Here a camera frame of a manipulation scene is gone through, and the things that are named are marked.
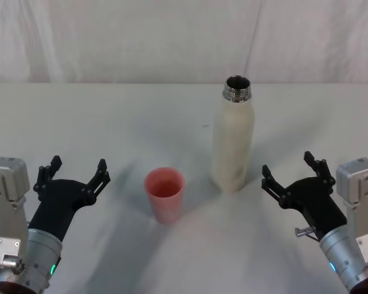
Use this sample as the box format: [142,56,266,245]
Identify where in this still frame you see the white table cloth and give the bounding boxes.
[0,81,368,294]

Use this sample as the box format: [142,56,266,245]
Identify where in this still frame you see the cream vacuum bottle steel neck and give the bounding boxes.
[212,75,256,194]

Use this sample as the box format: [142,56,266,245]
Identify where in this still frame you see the white wrinkled backdrop cloth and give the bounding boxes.
[0,0,368,85]

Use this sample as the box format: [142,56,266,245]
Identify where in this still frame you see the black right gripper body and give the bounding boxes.
[280,176,348,241]

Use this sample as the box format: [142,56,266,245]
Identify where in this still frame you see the pink cup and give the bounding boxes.
[144,167,185,225]

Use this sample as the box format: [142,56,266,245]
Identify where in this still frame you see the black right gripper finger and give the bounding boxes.
[303,151,337,193]
[261,164,291,209]

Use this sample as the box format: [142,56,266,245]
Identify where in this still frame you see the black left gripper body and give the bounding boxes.
[28,178,98,243]

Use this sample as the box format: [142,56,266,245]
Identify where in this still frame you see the thin dark cable silver plug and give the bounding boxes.
[294,227,323,243]

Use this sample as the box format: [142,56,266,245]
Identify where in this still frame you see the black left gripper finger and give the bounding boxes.
[81,158,110,199]
[33,155,63,194]

